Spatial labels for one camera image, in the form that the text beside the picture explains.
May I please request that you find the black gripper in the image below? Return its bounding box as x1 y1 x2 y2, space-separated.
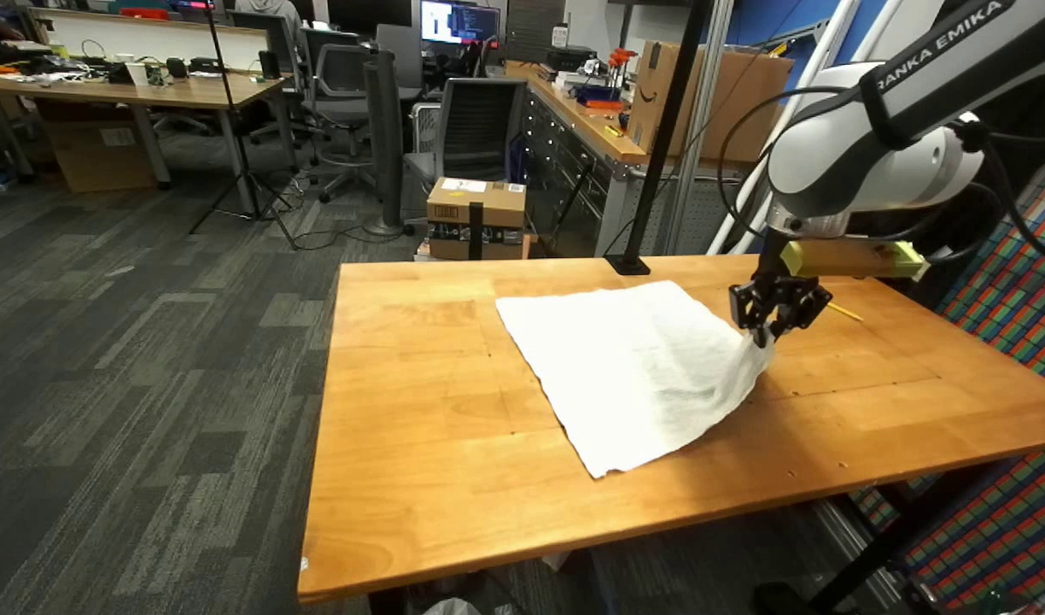
722 264 836 349

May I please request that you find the white cloth towel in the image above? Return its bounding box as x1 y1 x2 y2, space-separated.
491 277 779 481

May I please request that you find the yellow pencil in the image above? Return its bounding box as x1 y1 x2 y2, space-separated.
826 296 874 328

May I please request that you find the large cardboard box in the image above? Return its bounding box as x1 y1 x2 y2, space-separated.
625 42 795 172

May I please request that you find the drawer cabinet with wooden top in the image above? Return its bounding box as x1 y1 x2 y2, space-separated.
503 60 754 259

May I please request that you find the colourful plaid cloth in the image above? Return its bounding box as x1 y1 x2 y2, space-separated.
851 147 1045 615

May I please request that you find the small cardboard box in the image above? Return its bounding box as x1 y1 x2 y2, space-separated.
422 175 533 264

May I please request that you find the tall black panel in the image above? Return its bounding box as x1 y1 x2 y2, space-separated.
363 47 407 239

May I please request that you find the lit computer monitor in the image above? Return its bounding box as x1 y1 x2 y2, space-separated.
417 0 503 47

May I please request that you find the grey office chair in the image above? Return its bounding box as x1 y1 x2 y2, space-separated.
297 36 380 199

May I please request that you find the black tripod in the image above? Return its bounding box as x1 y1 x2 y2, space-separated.
185 0 299 249

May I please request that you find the long wooden desk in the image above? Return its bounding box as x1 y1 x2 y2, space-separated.
0 64 292 220

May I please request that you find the cardboard box under desk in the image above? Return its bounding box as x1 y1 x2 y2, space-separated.
41 105 157 195

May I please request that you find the yellow wrist camera mount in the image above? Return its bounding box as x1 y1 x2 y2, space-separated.
774 233 934 286

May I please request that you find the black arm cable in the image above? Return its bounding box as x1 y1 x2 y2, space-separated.
710 82 877 249

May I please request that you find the black camera stand pole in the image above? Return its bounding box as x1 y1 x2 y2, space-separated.
604 0 714 279

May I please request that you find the black table frame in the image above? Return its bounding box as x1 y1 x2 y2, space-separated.
754 466 987 615

